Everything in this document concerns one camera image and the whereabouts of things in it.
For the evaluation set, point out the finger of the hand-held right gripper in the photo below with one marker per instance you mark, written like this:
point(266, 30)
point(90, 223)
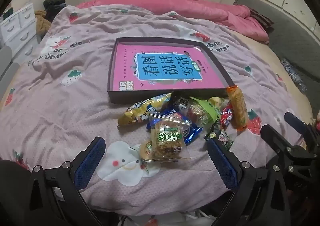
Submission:
point(297, 123)
point(277, 140)

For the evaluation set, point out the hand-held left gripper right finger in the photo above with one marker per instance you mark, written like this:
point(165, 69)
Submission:
point(222, 166)

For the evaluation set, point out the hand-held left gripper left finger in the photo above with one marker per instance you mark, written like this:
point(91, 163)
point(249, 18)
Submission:
point(90, 164)

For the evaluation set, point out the dark green snack packet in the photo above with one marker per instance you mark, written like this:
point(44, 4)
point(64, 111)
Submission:
point(225, 140)

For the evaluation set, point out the blue cookie packet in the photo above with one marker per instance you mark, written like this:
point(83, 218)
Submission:
point(192, 133)

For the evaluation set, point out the red candy packet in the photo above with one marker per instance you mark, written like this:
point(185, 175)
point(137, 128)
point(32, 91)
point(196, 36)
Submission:
point(226, 117)

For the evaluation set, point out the orange-ended cracker packet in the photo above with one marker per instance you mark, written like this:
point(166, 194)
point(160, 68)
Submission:
point(237, 108)

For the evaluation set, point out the clear pastry packet green flap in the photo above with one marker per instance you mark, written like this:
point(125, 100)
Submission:
point(200, 113)

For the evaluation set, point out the small round pastry green label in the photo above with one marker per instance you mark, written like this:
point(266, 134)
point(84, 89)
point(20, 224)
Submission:
point(147, 149)

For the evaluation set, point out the large clear-wrapped pastry green label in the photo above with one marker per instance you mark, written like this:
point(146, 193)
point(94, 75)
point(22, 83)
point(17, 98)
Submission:
point(167, 140)

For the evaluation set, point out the small yellow snack packet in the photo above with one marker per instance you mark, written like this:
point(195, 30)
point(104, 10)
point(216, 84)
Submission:
point(216, 102)

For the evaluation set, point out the long yellow snack packet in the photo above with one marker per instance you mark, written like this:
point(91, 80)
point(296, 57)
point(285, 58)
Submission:
point(135, 113)

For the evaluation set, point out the dark chocolate roll cake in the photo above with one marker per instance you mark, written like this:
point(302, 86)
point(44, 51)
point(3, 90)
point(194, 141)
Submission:
point(178, 104)

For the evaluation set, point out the dark shallow cardboard box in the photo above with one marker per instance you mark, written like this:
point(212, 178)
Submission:
point(113, 70)

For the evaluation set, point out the blue patterned cloth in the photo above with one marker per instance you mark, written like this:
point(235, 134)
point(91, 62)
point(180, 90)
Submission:
point(293, 75)

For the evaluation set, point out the lilac strawberry printed blanket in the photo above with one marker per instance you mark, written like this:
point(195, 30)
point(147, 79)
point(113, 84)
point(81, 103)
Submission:
point(75, 105)

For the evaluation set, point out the beige bed sheet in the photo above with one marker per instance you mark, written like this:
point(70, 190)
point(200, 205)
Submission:
point(265, 60)

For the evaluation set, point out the pink book with blue label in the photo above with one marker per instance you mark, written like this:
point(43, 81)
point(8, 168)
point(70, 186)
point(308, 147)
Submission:
point(130, 65)

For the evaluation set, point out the dark striped cloth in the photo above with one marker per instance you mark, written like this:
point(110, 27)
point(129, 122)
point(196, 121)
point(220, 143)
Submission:
point(261, 18)

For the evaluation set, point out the brown knitted cloth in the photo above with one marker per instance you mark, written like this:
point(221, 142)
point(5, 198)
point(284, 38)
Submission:
point(42, 23)

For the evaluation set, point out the white drawer unit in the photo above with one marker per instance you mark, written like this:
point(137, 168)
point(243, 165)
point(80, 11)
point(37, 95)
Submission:
point(17, 28)

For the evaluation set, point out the dark clothes pile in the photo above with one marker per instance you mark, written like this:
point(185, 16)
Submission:
point(53, 8)

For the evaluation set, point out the pink quilt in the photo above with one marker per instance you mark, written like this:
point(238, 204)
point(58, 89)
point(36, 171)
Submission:
point(175, 5)

